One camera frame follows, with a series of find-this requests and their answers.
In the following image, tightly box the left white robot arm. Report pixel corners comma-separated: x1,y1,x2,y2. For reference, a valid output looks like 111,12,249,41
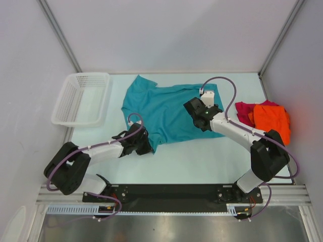
43,123,153,202

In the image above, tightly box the white slotted cable duct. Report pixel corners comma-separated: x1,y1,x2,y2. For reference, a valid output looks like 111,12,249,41
46,205,242,216

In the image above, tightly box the white plastic basket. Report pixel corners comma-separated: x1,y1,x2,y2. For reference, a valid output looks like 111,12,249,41
51,72,113,128

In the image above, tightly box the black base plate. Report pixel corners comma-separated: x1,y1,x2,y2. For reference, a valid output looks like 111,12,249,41
82,183,263,213

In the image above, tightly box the aluminium frame rail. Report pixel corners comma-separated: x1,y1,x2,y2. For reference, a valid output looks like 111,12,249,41
36,185,311,206

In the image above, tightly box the magenta folded t shirt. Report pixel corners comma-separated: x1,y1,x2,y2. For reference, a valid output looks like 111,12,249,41
235,100,278,127

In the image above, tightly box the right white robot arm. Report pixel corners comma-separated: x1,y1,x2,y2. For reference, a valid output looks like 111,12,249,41
184,97,290,202

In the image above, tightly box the teal t shirt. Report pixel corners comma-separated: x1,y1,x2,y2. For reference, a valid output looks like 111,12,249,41
121,76,222,150

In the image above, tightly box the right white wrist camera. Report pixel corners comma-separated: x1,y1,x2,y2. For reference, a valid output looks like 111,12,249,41
199,89,215,108

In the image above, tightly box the orange folded t shirt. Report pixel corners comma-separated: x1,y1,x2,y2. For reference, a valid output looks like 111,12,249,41
248,104,291,146

